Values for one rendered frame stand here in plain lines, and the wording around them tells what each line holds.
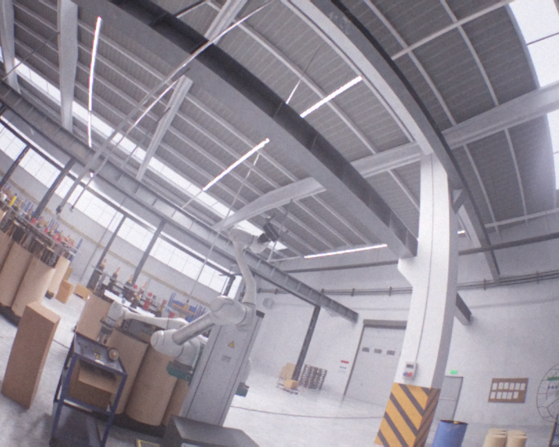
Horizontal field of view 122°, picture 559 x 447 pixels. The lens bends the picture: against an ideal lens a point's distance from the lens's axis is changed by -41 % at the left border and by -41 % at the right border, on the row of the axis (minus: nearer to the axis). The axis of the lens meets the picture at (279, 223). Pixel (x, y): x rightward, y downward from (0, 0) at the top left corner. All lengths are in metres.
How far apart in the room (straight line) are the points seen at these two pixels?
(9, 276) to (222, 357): 3.62
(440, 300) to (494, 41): 7.76
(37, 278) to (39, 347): 2.07
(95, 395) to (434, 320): 5.99
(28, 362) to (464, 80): 11.11
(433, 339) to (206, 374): 5.08
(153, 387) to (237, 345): 1.28
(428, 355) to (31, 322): 6.38
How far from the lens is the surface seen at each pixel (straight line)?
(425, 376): 6.12
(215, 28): 9.32
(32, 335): 2.58
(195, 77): 4.64
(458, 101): 10.11
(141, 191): 11.16
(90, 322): 4.42
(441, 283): 6.54
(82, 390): 2.20
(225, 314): 1.51
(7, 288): 4.70
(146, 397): 3.01
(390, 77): 5.90
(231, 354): 2.02
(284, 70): 10.39
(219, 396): 2.08
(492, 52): 9.75
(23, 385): 2.77
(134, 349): 2.82
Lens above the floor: 1.53
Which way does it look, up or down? 26 degrees up
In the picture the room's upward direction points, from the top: 21 degrees clockwise
